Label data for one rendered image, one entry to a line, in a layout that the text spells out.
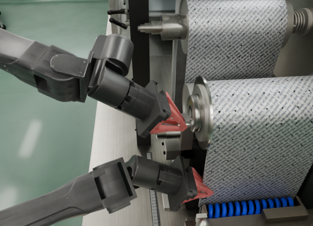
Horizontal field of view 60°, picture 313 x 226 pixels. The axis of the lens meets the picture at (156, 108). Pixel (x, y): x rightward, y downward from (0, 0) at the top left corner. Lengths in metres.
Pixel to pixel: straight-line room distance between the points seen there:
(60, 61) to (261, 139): 0.39
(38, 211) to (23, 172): 1.83
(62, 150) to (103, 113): 1.24
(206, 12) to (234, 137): 0.30
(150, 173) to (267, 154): 0.24
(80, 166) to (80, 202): 1.71
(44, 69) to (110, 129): 0.63
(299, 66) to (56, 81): 0.65
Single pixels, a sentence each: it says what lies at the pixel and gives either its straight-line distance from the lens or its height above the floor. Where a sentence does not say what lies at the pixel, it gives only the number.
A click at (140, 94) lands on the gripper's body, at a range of 0.47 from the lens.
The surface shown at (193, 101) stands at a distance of 0.52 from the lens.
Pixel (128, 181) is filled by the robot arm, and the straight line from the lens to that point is 0.52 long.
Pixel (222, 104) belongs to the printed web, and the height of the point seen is 1.30.
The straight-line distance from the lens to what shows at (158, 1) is 1.45.
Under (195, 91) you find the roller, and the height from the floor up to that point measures 1.28.
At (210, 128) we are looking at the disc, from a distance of 0.49.
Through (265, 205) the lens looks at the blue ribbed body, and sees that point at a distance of 0.70.
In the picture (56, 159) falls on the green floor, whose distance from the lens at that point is 2.28.
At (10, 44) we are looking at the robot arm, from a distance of 0.50.
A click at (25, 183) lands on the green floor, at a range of 2.20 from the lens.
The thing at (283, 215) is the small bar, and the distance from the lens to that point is 0.69.
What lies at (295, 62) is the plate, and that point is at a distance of 0.87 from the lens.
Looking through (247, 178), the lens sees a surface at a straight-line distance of 0.64.
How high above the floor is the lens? 1.59
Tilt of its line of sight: 37 degrees down
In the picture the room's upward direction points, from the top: straight up
